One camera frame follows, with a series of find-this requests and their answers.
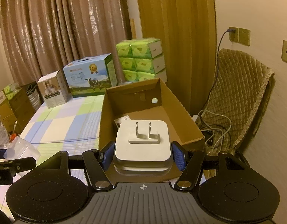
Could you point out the green tissue pack stack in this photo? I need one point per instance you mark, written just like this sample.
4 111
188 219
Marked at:
142 59

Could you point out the blue milk carton box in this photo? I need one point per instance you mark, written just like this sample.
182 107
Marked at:
90 76

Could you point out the quilted brown chair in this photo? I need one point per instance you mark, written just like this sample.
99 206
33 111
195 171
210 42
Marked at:
237 98

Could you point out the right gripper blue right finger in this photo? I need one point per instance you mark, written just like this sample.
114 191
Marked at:
190 164

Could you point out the stacked cardboard boxes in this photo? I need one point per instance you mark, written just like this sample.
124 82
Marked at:
18 105

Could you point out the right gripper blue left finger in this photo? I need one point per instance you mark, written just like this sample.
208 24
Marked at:
96 163

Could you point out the white humidifier product box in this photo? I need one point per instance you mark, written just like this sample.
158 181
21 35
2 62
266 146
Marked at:
54 89

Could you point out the brown pleated curtain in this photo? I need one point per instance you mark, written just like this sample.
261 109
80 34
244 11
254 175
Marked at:
42 36

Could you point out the white power adapter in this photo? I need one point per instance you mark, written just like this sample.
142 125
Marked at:
143 147

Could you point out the white plastic bag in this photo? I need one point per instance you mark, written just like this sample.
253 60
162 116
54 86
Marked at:
4 135

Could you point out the clear plastic container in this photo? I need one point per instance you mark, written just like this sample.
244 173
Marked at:
22 155

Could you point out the white blue medicine box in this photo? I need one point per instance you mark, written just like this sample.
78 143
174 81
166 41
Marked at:
118 121

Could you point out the wall power socket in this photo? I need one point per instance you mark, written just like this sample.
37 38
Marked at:
233 34

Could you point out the white power strip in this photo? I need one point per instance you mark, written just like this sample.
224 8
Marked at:
197 118

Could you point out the golden yellow curtain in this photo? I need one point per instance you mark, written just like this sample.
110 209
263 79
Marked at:
187 30

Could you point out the checkered blue green tablecloth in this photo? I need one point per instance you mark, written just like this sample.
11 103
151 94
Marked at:
72 127

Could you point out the open brown cardboard box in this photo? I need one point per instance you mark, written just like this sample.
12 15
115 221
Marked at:
148 100

